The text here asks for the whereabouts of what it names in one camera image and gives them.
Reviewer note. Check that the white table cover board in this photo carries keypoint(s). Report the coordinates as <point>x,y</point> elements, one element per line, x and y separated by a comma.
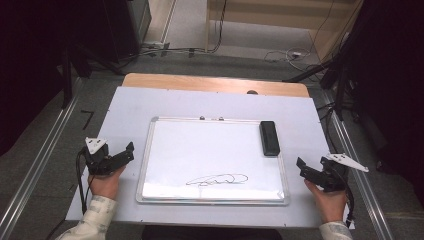
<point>133,106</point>

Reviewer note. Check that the aluminium floor rail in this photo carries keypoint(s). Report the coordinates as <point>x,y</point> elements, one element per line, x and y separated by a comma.
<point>363,186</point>
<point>40,156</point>

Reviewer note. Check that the light wooden shelf unit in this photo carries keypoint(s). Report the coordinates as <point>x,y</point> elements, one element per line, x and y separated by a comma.
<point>266,15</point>

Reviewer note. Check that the black whiteboard eraser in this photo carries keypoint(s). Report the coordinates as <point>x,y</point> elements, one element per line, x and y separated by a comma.
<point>269,138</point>

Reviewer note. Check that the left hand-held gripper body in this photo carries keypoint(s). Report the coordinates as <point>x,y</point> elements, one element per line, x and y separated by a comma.
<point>96,156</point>

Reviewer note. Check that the black cabinet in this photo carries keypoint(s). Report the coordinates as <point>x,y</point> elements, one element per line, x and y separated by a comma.
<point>123,26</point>

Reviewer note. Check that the person's left hand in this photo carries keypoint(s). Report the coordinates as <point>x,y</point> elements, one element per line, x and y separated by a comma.
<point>106,183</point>

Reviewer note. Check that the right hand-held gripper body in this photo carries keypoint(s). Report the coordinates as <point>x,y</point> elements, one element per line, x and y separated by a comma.
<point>336,171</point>

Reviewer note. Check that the black metal stand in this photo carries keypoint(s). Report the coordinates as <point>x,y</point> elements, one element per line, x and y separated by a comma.
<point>340,93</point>
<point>66,83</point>

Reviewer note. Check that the wooden table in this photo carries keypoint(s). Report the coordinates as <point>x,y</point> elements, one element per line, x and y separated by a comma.
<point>200,82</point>

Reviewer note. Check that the white framed whiteboard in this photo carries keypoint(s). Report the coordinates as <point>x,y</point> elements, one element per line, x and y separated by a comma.
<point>213,153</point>

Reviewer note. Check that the person's right hand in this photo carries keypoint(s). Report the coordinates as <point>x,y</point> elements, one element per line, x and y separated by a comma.
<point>328,203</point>

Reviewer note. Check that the person's dark lap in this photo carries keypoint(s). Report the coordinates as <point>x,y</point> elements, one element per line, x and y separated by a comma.
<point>210,234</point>

